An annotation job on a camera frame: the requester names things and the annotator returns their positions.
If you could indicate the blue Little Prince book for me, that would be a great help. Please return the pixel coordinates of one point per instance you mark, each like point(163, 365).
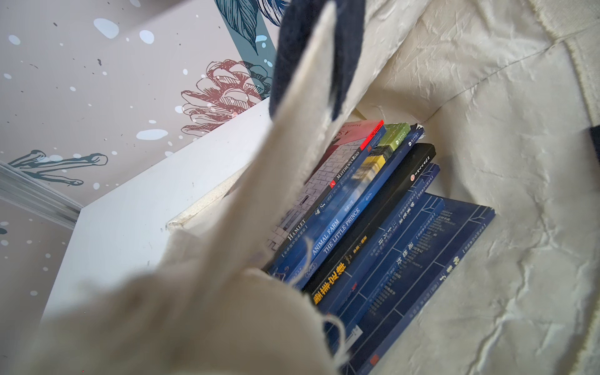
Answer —
point(361, 190)

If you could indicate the cream canvas tote bag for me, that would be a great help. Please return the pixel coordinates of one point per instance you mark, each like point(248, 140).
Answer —
point(186, 129)

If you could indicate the blue Animal Farm book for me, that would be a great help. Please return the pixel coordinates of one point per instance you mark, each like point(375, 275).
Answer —
point(324, 224)

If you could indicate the navy Chinese poetry book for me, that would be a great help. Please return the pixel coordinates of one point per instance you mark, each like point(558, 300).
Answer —
point(428, 264)

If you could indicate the navy Chinese classics book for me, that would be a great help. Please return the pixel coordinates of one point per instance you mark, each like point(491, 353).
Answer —
point(386, 263)

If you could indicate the navy thin Chinese book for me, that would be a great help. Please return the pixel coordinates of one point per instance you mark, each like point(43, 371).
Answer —
point(364, 258)

